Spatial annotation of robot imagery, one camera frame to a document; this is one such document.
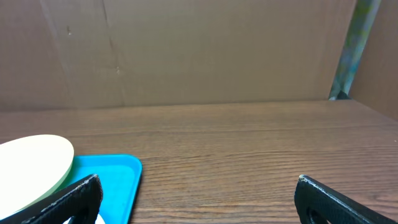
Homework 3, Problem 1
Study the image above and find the green taped corner post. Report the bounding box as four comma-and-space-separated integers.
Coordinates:
328, 0, 381, 100

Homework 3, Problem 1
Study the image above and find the blue plastic tray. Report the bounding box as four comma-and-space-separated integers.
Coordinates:
59, 154, 142, 224

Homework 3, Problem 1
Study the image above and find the white plate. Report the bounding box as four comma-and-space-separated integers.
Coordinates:
63, 214, 105, 224

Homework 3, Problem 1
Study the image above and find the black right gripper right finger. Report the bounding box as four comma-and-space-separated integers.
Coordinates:
294, 175, 397, 224

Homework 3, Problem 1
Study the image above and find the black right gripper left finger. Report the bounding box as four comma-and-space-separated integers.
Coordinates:
1, 174, 103, 224

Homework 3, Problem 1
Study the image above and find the yellow plate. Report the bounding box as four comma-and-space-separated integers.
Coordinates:
1, 134, 74, 219

